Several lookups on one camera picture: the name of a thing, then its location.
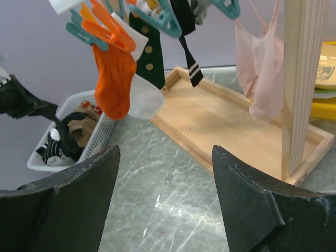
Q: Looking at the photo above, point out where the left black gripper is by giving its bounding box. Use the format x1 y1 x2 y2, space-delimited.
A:
1 75 34 118

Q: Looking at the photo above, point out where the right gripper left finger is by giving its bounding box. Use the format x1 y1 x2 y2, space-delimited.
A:
1 145 120 251

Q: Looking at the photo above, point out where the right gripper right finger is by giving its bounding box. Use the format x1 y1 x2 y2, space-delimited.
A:
212 145 335 251

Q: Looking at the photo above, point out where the black brown sock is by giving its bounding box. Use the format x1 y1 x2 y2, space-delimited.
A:
29 98 82 162

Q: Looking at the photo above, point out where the tan brown ribbed sock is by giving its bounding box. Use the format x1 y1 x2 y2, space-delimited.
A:
67 111 100 148

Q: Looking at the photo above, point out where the orange sock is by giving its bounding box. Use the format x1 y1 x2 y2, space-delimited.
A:
92 45 137 120

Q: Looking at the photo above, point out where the white small sock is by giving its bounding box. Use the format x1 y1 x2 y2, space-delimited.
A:
111 13 164 120

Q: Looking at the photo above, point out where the black white striped sock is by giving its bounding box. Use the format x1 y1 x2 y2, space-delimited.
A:
170 0 204 88

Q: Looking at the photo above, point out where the white round clip hanger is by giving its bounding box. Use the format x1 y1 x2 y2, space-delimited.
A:
49 0 84 15

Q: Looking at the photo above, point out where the navy striped sock in basket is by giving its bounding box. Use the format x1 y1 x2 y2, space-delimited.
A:
35 128 74 167

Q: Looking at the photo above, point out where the red sock in basket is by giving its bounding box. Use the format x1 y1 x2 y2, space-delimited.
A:
77 100 102 115

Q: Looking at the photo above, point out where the white plastic laundry basket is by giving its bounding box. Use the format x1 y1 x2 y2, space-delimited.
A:
27 90 115 172

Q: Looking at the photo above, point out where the orange clothes clip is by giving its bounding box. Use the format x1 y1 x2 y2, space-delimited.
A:
80 1 136 53

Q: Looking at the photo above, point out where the yellow plastic tray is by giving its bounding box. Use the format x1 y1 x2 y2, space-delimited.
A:
309 40 336 120

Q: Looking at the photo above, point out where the dark green dotted sock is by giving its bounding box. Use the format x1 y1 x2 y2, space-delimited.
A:
129 13 165 90

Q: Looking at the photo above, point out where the pink sheer sock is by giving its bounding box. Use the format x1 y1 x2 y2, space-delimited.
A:
235 1 284 121

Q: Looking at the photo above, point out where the teal clothes clip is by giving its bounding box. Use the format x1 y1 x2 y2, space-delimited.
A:
210 0 240 20
126 0 182 38

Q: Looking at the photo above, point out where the grey small sock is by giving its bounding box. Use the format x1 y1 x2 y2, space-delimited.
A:
191 0 212 25

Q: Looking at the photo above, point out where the wooden hanger rack frame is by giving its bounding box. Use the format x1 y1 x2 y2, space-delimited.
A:
152 1 334 185

